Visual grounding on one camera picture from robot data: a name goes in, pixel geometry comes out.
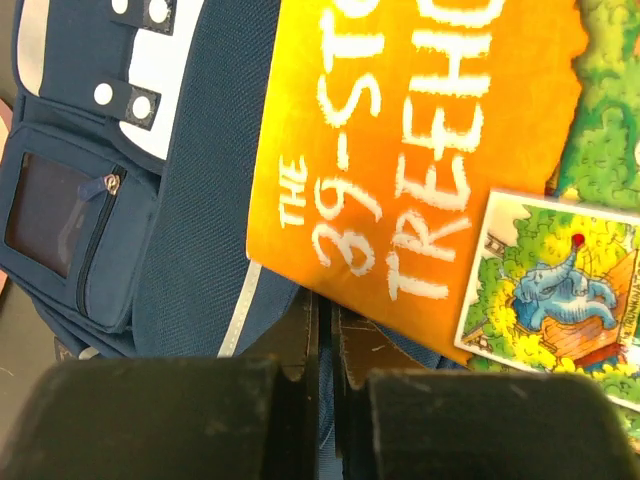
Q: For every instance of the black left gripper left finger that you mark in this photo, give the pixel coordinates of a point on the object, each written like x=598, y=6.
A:
x=252, y=416

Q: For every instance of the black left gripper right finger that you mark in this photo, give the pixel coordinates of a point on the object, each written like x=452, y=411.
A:
x=396, y=419

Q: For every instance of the navy blue student backpack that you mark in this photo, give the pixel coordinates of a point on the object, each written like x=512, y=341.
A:
x=125, y=189

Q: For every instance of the orange 39-Storey Treehouse book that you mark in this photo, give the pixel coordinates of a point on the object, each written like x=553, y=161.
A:
x=465, y=173

